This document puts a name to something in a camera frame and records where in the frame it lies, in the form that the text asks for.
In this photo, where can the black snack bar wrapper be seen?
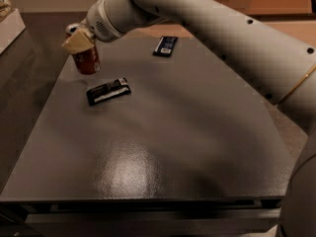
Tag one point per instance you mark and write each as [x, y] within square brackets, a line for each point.
[108, 91]

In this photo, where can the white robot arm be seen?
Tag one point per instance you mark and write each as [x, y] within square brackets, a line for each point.
[280, 68]

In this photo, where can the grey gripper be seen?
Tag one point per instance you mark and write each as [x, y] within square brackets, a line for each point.
[98, 23]

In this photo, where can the dark drawer front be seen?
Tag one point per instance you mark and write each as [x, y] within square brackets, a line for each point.
[236, 221]

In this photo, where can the white box on counter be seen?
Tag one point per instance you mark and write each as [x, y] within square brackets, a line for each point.
[10, 28]

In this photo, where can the red coke can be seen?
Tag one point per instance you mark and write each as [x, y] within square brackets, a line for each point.
[87, 62]

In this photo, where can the blue black snack packet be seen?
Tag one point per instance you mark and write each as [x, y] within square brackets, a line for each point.
[165, 46]

